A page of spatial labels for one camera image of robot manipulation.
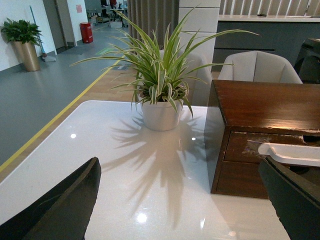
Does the spider plant in white pot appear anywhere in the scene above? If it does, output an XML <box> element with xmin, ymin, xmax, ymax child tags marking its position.
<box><xmin>70</xmin><ymin>5</ymin><xmax>260</xmax><ymax>132</ymax></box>

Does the blue handled mop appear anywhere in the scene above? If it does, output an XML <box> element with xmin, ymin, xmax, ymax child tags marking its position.
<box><xmin>29</xmin><ymin>5</ymin><xmax>56</xmax><ymax>62</ymax></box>

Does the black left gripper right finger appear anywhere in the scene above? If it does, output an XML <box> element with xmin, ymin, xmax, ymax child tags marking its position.
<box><xmin>258</xmin><ymin>156</ymin><xmax>320</xmax><ymax>240</ymax></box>

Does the dark grey counter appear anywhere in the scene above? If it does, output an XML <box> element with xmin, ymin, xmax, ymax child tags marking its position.
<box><xmin>212</xmin><ymin>15</ymin><xmax>320</xmax><ymax>65</ymax></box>

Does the green plant in gold pot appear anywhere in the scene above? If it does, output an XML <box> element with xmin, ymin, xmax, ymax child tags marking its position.
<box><xmin>0</xmin><ymin>18</ymin><xmax>41</xmax><ymax>72</ymax></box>

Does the brown wooden drawer cabinet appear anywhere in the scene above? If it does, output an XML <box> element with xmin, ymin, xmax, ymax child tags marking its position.
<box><xmin>204</xmin><ymin>80</ymin><xmax>320</xmax><ymax>199</ymax></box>

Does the beige chair right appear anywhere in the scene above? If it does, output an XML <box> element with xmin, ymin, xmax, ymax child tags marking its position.
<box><xmin>218</xmin><ymin>50</ymin><xmax>303</xmax><ymax>84</ymax></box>

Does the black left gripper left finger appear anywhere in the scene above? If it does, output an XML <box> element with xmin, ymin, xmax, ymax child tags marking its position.
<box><xmin>0</xmin><ymin>157</ymin><xmax>102</xmax><ymax>240</ymax></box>

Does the red bin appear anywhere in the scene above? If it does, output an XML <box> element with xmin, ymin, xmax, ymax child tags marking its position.
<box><xmin>80</xmin><ymin>22</ymin><xmax>93</xmax><ymax>44</ymax></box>

